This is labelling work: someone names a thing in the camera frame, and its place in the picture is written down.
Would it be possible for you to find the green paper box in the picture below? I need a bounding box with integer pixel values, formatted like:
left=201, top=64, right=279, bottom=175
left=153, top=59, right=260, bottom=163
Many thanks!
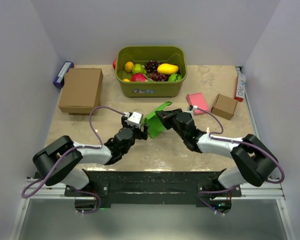
left=144, top=101, right=173, bottom=138

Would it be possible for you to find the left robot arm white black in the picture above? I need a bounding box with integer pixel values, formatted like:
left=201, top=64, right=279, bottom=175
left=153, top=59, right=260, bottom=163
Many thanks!
left=32, top=112, right=148, bottom=196

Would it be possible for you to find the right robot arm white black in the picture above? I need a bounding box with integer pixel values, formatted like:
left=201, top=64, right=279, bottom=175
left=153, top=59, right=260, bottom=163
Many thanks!
left=155, top=108, right=279, bottom=197

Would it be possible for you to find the pink box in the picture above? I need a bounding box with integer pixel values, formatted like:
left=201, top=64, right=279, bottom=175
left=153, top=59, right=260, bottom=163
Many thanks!
left=186, top=92, right=210, bottom=115

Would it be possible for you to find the small brown cardboard box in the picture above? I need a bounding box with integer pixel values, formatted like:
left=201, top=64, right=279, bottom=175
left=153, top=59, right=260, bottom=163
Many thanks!
left=210, top=93, right=238, bottom=120

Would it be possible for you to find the large brown cardboard box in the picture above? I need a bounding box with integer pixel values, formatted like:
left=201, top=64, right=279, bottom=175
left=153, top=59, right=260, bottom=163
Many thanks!
left=58, top=68, right=103, bottom=115

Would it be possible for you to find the red white box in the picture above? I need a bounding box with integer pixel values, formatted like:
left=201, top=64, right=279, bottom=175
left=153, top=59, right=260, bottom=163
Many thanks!
left=234, top=73, right=246, bottom=102

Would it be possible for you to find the purple white box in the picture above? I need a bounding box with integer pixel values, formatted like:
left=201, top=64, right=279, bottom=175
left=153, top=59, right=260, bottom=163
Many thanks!
left=53, top=61, right=75, bottom=89

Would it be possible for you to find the green round fruit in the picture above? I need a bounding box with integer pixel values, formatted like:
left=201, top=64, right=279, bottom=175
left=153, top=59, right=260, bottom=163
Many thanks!
left=168, top=73, right=182, bottom=82

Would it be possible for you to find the dark grapes lower bunch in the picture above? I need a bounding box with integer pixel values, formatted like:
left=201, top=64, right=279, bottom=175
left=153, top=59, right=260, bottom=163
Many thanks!
left=147, top=72, right=170, bottom=82

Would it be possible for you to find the dark grapes bunch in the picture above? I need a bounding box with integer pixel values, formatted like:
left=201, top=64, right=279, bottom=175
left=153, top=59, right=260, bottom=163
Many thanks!
left=147, top=72, right=170, bottom=82
left=144, top=60, right=161, bottom=74

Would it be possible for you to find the yellow mango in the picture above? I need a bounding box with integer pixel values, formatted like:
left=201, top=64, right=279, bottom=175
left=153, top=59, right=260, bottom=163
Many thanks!
left=157, top=63, right=179, bottom=75

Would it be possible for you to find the red dragon fruit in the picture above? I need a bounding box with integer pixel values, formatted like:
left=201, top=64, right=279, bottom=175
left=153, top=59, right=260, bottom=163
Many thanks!
left=130, top=73, right=149, bottom=82

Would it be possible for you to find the dark grapes upper bunch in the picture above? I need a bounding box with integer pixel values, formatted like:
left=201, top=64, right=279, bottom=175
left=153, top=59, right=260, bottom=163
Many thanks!
left=144, top=60, right=161, bottom=74

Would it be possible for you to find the green pear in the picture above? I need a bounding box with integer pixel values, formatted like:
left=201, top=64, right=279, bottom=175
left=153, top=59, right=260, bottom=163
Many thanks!
left=131, top=63, right=147, bottom=75

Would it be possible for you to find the olive green plastic bin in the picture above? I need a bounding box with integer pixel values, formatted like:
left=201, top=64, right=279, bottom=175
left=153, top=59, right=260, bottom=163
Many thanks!
left=115, top=45, right=187, bottom=98

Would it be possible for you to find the red fruit behind bin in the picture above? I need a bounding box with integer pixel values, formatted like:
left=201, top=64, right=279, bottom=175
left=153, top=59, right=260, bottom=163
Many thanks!
left=112, top=59, right=117, bottom=70

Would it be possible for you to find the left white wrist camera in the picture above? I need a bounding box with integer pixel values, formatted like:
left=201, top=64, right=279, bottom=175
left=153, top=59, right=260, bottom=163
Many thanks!
left=126, top=111, right=144, bottom=129

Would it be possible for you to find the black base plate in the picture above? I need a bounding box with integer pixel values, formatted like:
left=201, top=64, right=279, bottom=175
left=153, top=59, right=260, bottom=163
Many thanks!
left=64, top=171, right=242, bottom=212

